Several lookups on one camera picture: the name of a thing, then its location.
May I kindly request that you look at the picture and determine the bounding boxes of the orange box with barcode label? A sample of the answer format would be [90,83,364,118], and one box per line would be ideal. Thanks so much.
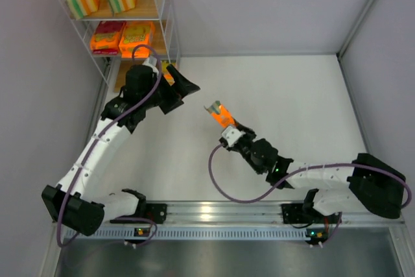
[161,60,176,85]

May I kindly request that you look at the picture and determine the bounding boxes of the slim orange sponge box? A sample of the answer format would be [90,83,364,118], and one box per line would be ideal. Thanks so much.
[204,101,237,128]

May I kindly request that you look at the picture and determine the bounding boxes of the yellow smiley sponge orange box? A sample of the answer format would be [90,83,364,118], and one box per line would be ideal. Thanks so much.
[119,21,155,58]

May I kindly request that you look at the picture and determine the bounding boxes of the pink sponge orange box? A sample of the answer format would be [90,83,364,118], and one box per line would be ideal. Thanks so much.
[89,21,126,56]

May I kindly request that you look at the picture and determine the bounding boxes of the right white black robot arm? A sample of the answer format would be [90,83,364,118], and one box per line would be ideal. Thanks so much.
[220,125,406,219]

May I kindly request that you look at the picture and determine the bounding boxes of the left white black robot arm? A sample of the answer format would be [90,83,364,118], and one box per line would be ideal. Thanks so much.
[41,62,200,236]

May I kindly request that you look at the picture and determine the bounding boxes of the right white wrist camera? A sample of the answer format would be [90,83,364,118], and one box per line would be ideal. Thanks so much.
[220,125,245,147]

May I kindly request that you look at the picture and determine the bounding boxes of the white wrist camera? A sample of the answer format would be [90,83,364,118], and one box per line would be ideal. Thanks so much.
[220,125,245,147]
[143,56,160,69]

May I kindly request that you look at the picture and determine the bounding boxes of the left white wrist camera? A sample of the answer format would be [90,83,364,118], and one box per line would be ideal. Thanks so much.
[143,56,160,69]

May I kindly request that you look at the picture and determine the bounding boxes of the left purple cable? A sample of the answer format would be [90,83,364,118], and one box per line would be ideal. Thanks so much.
[56,44,163,248]

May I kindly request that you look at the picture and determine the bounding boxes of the white wire wooden shelf unit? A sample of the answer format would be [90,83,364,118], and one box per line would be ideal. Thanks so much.
[59,0,180,91]

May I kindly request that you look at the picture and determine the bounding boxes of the aluminium mounting rail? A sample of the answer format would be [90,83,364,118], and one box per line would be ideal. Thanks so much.
[53,200,406,224]

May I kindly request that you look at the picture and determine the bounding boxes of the grey slotted cable duct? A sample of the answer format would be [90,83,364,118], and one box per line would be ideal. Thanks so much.
[89,226,326,241]

